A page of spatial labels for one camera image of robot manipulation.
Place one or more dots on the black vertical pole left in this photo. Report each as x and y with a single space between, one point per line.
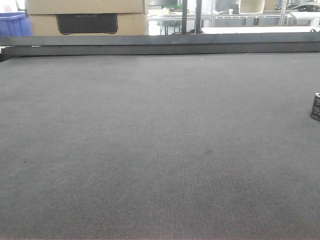
184 17

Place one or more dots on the dark metal table rail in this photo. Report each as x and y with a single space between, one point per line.
131 45

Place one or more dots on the blue crate in background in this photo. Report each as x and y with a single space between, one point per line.
15 24

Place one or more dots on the black vertical pole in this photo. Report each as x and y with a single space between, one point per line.
184 17
198 15

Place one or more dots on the white background table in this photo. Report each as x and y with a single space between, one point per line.
259 29

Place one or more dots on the black cylindrical capacitor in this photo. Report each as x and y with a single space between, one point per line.
315 112

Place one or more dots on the black vertical pole right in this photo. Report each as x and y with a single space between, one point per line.
198 15

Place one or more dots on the dark grey table mat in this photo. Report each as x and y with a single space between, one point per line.
215 147

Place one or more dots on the beige open box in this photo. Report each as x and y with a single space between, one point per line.
251 6

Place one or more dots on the lower cardboard box black label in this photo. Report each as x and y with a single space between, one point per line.
123 24

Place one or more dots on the upper cardboard box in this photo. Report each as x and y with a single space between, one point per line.
54 7

